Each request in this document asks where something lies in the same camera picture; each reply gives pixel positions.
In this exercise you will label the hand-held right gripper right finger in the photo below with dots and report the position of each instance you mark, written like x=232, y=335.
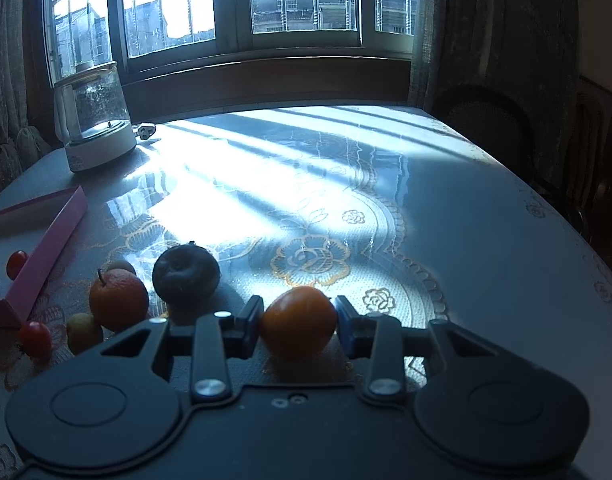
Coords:
x=346, y=330

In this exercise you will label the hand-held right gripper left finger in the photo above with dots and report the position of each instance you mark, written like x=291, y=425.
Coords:
x=250, y=327

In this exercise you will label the small smooth orange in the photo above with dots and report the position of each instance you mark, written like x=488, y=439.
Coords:
x=298, y=322

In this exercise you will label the dark purple plum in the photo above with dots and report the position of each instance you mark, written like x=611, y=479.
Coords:
x=185, y=277

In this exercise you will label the orange tangerine with stem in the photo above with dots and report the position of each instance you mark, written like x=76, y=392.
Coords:
x=118, y=300

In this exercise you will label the smaller green-brown round fruit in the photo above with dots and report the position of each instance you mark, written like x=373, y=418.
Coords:
x=119, y=266

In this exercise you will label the larger green-brown round fruit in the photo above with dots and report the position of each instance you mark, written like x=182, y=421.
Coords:
x=84, y=332

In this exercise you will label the pink shallow cardboard box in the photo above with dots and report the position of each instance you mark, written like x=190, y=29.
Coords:
x=50, y=250

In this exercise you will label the red cherry tomato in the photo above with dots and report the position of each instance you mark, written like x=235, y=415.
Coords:
x=35, y=339

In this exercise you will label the cherry tomato with green calyx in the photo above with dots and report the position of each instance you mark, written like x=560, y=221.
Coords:
x=16, y=264

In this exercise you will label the gold floral lace tablecloth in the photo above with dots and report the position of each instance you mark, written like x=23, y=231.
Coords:
x=386, y=220

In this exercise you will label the white power plug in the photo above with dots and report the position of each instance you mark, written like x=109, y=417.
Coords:
x=147, y=132

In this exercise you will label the dark cane-back chair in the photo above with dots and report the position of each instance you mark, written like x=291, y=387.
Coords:
x=481, y=130

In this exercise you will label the white glass electric kettle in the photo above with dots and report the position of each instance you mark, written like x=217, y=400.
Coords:
x=95, y=130

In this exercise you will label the dark wooden chair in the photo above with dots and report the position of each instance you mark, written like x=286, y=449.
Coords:
x=593, y=160

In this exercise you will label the large framed window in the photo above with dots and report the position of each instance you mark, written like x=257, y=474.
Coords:
x=230, y=5

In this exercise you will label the grey patterned curtain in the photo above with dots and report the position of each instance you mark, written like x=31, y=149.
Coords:
x=5, y=85
x=496, y=35

